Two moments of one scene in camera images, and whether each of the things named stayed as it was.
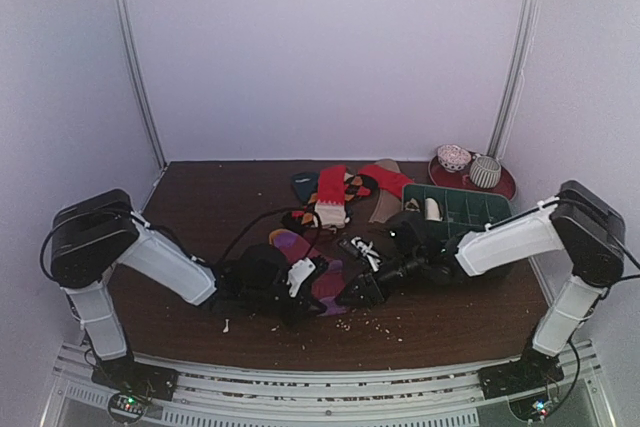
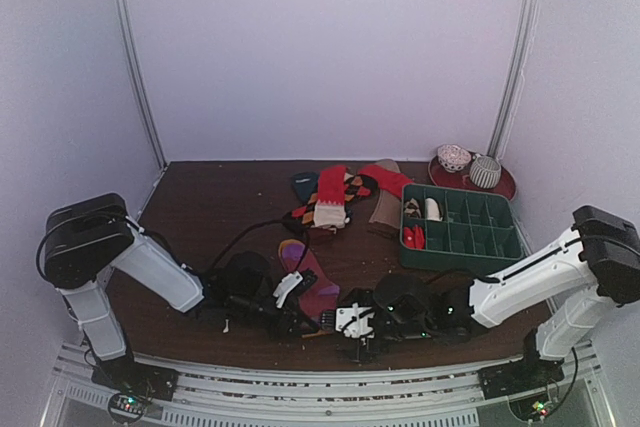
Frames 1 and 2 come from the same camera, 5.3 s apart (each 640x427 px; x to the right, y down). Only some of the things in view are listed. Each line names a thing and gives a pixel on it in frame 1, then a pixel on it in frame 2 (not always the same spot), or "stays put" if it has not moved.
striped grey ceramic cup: [485, 171] stays put
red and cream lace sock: [330, 207] stays put
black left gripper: [301, 311] → [283, 328]
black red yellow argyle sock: [355, 185] stays put
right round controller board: [533, 409] stays put
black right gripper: [370, 287] → [360, 335]
